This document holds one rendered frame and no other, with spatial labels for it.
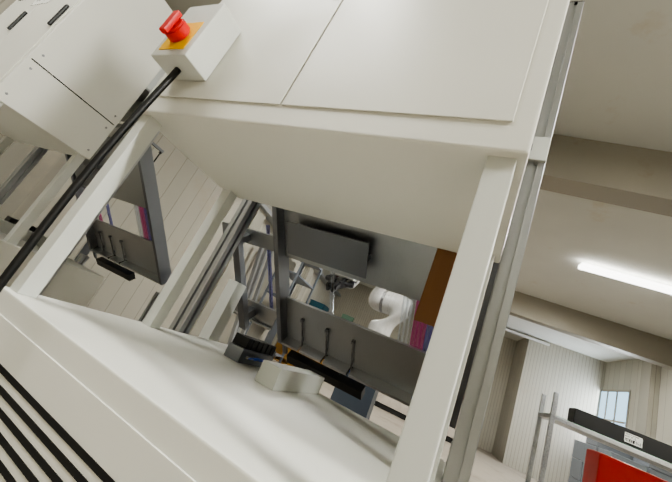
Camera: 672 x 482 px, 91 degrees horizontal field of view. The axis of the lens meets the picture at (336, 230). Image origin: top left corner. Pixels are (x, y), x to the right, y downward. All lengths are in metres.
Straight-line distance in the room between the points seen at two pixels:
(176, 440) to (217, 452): 0.05
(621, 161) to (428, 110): 2.93
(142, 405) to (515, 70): 0.57
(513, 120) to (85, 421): 0.58
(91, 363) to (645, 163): 3.36
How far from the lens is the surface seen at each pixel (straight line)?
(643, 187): 3.25
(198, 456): 0.40
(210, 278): 1.01
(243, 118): 0.58
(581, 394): 10.19
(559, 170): 3.13
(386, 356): 1.20
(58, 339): 0.59
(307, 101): 0.53
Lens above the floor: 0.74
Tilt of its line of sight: 18 degrees up
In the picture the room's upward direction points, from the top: 24 degrees clockwise
